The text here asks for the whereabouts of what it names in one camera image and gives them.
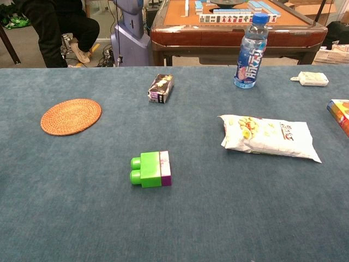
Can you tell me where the purple toy block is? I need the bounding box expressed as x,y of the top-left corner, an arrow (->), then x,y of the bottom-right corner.
159,150 -> 173,187

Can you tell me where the brown mahjong table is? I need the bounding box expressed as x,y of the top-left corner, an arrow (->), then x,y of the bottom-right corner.
149,0 -> 328,66

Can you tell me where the person in black trousers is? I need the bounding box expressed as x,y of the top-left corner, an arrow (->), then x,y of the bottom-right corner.
13,0 -> 100,68

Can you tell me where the round woven rattan coaster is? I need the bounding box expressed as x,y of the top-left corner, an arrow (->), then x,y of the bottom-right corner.
40,98 -> 103,136

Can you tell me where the black floor cable bundle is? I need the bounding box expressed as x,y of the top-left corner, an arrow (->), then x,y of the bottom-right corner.
97,45 -> 115,68

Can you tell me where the orange printed box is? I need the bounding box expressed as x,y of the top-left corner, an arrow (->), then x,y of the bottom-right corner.
326,99 -> 349,138

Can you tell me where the green black bag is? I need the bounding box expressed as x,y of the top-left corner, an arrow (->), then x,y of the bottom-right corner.
0,8 -> 31,30

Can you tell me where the white plastic basket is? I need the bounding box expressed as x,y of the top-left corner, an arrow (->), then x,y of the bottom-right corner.
313,45 -> 349,66

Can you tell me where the blue capped drink bottle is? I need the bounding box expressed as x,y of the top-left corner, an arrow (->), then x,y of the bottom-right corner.
233,13 -> 269,90

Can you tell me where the row of mahjong tiles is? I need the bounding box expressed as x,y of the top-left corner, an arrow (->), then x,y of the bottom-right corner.
198,13 -> 281,24

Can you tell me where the green toy block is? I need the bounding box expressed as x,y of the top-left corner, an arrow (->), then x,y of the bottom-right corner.
129,151 -> 162,188

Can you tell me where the silver foil snack packet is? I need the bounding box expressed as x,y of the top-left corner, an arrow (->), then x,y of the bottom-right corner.
147,73 -> 175,104

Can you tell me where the small white wipes packet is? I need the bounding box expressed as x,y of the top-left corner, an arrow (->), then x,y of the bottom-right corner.
290,71 -> 329,87

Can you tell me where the blue felt table cloth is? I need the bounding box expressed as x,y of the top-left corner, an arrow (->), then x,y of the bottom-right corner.
0,65 -> 349,262

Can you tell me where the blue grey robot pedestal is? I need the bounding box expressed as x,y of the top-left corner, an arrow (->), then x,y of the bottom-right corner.
110,0 -> 152,67

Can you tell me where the white snack bag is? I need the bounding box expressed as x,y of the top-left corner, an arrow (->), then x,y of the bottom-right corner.
217,114 -> 323,164

